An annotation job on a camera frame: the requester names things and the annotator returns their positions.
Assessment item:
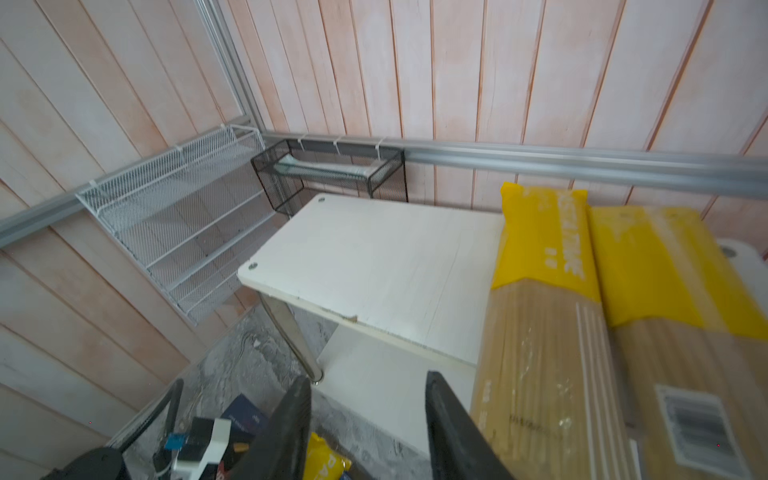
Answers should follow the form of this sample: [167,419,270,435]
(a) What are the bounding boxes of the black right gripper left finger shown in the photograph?
[230,377,312,480]

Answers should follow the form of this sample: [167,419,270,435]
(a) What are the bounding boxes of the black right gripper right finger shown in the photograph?
[425,371,514,479]

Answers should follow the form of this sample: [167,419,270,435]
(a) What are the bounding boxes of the yellow clear spaghetti bag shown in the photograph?
[470,183,636,479]

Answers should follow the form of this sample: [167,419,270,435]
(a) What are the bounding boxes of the yellow barcode spaghetti bag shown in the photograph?
[589,206,767,479]

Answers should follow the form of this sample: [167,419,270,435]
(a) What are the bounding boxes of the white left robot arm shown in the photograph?
[43,379,184,480]

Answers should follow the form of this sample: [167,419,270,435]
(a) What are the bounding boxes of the dark blue pasta box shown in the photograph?
[219,394,268,440]

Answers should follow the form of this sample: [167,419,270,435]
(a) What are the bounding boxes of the white two-tier metal shelf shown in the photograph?
[236,191,768,463]

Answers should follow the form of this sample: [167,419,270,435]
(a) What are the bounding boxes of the yellow Pastati spaghetti bag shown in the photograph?
[303,433,352,480]

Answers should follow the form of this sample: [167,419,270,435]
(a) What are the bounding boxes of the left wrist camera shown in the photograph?
[154,417,232,479]

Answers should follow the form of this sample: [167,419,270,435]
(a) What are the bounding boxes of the white wire mesh rack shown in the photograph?
[76,125,283,325]

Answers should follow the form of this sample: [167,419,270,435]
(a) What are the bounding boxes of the black mesh wall basket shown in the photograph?
[251,138,409,217]

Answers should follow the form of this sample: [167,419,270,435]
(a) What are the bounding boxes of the aluminium frame rail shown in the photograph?
[1,118,767,246]

